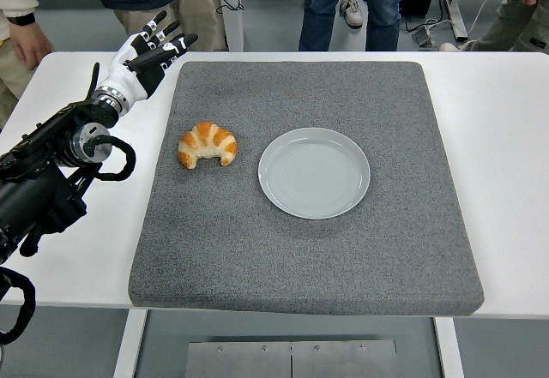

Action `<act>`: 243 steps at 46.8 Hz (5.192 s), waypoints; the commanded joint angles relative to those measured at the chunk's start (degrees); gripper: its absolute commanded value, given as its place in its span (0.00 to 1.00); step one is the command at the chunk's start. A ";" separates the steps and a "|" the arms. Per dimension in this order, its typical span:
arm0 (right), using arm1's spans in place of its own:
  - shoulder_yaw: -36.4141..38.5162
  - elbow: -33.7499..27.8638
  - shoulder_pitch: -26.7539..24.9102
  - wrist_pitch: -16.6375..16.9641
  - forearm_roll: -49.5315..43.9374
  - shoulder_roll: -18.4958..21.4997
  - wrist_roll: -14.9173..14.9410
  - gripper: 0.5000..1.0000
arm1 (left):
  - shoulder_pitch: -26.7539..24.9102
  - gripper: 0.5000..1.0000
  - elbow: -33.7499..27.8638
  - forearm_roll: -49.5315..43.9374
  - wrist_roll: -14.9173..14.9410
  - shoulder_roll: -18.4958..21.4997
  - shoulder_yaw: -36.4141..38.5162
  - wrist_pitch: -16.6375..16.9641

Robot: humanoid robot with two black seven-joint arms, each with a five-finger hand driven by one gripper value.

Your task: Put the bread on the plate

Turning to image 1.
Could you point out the golden croissant bread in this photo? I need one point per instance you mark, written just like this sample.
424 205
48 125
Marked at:
208 140

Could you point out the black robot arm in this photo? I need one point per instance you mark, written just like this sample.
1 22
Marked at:
38 189

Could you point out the white table leg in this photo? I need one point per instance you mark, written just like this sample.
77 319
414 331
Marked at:
449 352
128 348

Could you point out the white background post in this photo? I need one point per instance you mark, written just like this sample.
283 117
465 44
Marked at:
233 31

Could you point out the grey round plate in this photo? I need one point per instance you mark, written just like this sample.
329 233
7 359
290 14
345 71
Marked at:
314 172

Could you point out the grey felt mat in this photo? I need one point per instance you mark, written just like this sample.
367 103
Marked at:
300 258

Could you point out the grey floor pedal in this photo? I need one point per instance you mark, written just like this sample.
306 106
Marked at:
424 37

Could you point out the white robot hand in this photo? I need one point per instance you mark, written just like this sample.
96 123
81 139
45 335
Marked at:
122 76

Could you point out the white background desk leg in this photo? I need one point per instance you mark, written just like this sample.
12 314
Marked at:
458 13

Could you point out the grey metal plate with screws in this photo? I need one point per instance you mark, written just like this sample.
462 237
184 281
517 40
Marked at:
257 361

